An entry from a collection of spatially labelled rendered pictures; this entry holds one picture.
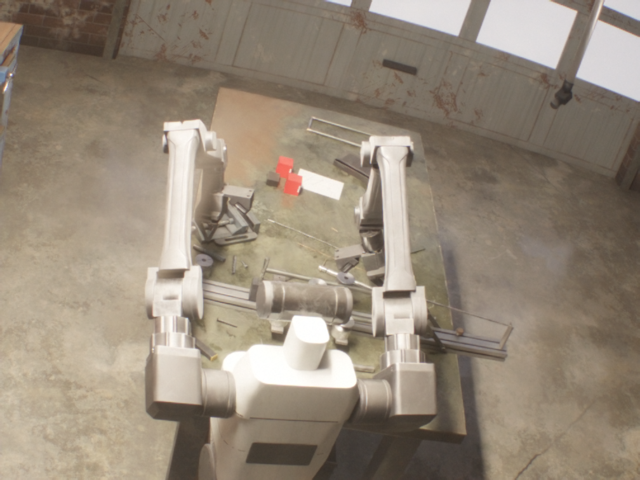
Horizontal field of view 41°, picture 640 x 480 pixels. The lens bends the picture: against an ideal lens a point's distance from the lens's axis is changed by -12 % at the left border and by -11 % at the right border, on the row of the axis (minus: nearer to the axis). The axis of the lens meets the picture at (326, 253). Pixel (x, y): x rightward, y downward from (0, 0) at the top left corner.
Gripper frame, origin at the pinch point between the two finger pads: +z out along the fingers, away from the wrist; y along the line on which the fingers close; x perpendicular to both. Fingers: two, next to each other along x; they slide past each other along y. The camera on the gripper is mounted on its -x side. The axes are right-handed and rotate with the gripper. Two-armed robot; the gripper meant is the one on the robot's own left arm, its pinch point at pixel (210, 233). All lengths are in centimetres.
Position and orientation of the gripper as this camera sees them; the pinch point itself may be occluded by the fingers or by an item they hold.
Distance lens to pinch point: 250.8
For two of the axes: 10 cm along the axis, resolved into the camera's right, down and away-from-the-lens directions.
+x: -9.8, -1.9, 0.8
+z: -1.0, 8.1, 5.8
